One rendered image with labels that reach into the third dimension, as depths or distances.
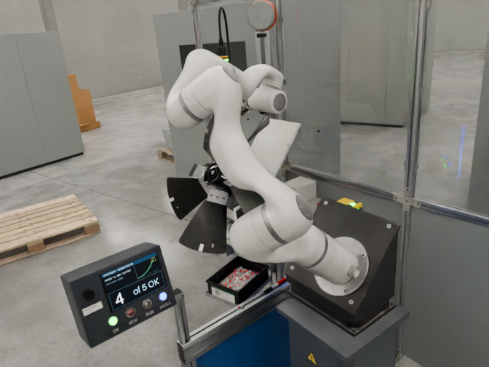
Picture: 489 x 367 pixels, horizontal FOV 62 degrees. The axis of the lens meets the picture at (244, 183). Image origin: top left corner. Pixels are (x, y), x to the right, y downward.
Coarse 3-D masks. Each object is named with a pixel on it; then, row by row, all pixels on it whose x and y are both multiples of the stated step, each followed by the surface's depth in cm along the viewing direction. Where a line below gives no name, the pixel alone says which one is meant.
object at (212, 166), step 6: (210, 168) 186; (216, 168) 183; (204, 174) 187; (210, 174) 185; (216, 174) 181; (222, 174) 180; (204, 180) 185; (210, 180) 183; (216, 180) 180; (222, 180) 181; (216, 186) 183; (222, 186) 183; (228, 192) 187
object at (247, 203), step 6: (234, 186) 175; (234, 192) 172; (240, 192) 171; (246, 192) 170; (252, 192) 169; (240, 198) 168; (246, 198) 167; (252, 198) 166; (258, 198) 166; (240, 204) 166; (246, 204) 165; (252, 204) 164; (258, 204) 163; (246, 210) 162
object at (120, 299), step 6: (120, 288) 109; (108, 294) 108; (114, 294) 109; (120, 294) 109; (126, 294) 110; (114, 300) 108; (120, 300) 109; (126, 300) 110; (114, 306) 108; (120, 306) 109
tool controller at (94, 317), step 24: (96, 264) 112; (120, 264) 110; (144, 264) 114; (72, 288) 103; (96, 288) 106; (144, 288) 113; (168, 288) 118; (72, 312) 111; (96, 312) 106; (120, 312) 109; (144, 312) 113; (96, 336) 106
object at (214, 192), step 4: (212, 192) 185; (216, 192) 185; (220, 192) 186; (224, 192) 186; (208, 196) 184; (212, 196) 185; (220, 196) 185; (224, 196) 185; (208, 200) 184; (212, 200) 184; (216, 200) 184; (220, 200) 184; (224, 200) 185; (224, 204) 184
